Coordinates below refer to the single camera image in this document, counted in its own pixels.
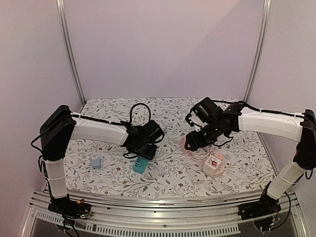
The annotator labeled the teal power strip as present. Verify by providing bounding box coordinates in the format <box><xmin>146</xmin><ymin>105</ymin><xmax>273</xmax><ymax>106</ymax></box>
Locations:
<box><xmin>133</xmin><ymin>157</ymin><xmax>149</xmax><ymax>174</ymax></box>

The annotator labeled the pink round power socket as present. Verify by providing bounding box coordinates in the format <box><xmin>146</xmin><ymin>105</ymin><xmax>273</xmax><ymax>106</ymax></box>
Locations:
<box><xmin>205</xmin><ymin>161</ymin><xmax>224</xmax><ymax>177</ymax></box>

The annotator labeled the pink cube socket adapter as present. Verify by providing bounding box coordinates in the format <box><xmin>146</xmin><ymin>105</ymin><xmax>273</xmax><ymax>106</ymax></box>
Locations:
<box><xmin>180</xmin><ymin>136</ymin><xmax>191</xmax><ymax>155</ymax></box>

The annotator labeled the white cube socket adapter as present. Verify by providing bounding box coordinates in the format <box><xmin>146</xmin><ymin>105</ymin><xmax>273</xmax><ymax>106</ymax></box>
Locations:
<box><xmin>202</xmin><ymin>155</ymin><xmax>222</xmax><ymax>176</ymax></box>

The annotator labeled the orange usb charger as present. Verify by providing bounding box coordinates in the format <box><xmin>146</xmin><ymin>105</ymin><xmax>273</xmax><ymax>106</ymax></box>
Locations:
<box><xmin>213</xmin><ymin>153</ymin><xmax>224</xmax><ymax>160</ymax></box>

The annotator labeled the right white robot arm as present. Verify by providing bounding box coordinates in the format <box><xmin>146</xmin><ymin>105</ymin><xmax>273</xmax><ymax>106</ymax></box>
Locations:
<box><xmin>184</xmin><ymin>97</ymin><xmax>316</xmax><ymax>215</ymax></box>

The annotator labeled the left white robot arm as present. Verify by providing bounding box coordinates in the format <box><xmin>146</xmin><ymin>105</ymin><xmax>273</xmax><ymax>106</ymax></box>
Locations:
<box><xmin>30</xmin><ymin>105</ymin><xmax>165</xmax><ymax>214</ymax></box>

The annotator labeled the floral patterned table mat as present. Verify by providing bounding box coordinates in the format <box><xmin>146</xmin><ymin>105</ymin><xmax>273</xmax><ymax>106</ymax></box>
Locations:
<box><xmin>64</xmin><ymin>98</ymin><xmax>275</xmax><ymax>199</ymax></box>

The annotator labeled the light blue usb charger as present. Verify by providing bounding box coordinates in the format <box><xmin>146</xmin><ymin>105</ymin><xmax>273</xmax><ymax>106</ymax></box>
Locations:
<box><xmin>91</xmin><ymin>158</ymin><xmax>102</xmax><ymax>169</ymax></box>

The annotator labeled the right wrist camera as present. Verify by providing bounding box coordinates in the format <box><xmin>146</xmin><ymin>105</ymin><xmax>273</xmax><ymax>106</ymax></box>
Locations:
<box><xmin>185</xmin><ymin>114</ymin><xmax>203</xmax><ymax>132</ymax></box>

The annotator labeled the pink coiled socket cable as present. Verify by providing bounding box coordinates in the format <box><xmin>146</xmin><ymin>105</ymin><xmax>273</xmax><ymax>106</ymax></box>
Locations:
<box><xmin>189</xmin><ymin>147</ymin><xmax>214</xmax><ymax>161</ymax></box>

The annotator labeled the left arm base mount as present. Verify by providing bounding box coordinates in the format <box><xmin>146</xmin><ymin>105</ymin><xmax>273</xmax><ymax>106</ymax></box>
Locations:
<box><xmin>48</xmin><ymin>195</ymin><xmax>91</xmax><ymax>219</ymax></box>

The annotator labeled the aluminium front rail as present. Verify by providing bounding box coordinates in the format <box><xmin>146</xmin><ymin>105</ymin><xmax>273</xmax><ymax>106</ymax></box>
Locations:
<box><xmin>22</xmin><ymin>191</ymin><xmax>309</xmax><ymax>237</ymax></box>

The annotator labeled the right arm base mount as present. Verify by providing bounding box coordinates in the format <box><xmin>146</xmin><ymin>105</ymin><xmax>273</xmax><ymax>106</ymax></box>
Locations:
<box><xmin>238</xmin><ymin>190</ymin><xmax>281</xmax><ymax>220</ymax></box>

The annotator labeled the right aluminium frame post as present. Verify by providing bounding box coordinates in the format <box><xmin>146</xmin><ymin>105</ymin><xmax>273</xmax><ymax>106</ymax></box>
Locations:
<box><xmin>243</xmin><ymin>0</ymin><xmax>272</xmax><ymax>102</ymax></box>

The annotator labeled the aluminium frame post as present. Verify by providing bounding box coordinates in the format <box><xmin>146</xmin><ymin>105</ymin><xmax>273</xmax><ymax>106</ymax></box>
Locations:
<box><xmin>243</xmin><ymin>0</ymin><xmax>272</xmax><ymax>102</ymax></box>
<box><xmin>56</xmin><ymin>0</ymin><xmax>86</xmax><ymax>106</ymax></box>

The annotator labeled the left aluminium frame post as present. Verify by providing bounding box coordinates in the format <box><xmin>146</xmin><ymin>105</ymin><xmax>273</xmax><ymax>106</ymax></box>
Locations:
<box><xmin>56</xmin><ymin>0</ymin><xmax>86</xmax><ymax>106</ymax></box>

